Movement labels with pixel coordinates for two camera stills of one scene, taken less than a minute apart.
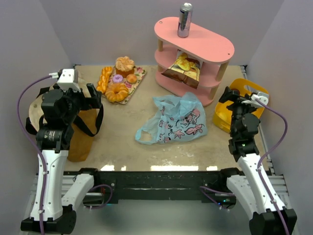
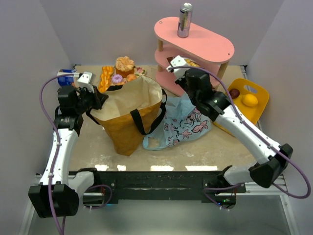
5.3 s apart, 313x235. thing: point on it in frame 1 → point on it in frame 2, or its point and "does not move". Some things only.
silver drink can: [185, 14] does not move
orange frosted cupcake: [124, 66] does not move
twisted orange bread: [102, 85] does not move
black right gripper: [234, 98] → [183, 80]
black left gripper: [81, 95] does not move
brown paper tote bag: [87, 126] → [130, 111]
